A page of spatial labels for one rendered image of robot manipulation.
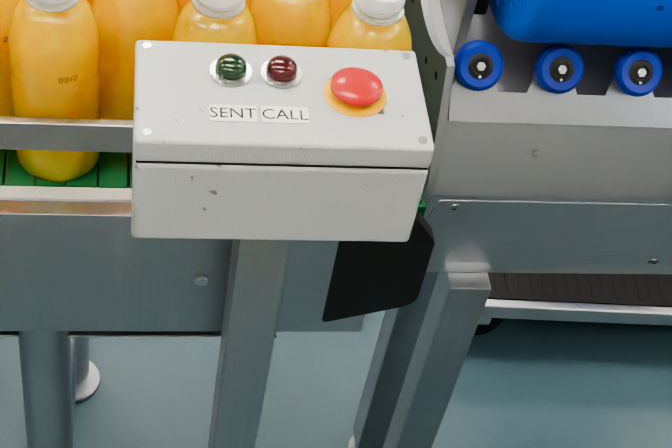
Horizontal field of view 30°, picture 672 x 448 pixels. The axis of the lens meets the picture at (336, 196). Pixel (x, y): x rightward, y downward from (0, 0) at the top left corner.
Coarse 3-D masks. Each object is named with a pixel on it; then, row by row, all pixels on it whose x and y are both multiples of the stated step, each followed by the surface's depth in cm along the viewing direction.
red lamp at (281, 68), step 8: (280, 56) 86; (272, 64) 86; (280, 64) 86; (288, 64) 86; (296, 64) 86; (272, 72) 86; (280, 72) 86; (288, 72) 86; (296, 72) 86; (280, 80) 86; (288, 80) 86
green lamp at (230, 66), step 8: (224, 56) 86; (232, 56) 86; (240, 56) 86; (216, 64) 85; (224, 64) 85; (232, 64) 85; (240, 64) 85; (216, 72) 86; (224, 72) 85; (232, 72) 85; (240, 72) 85; (232, 80) 85
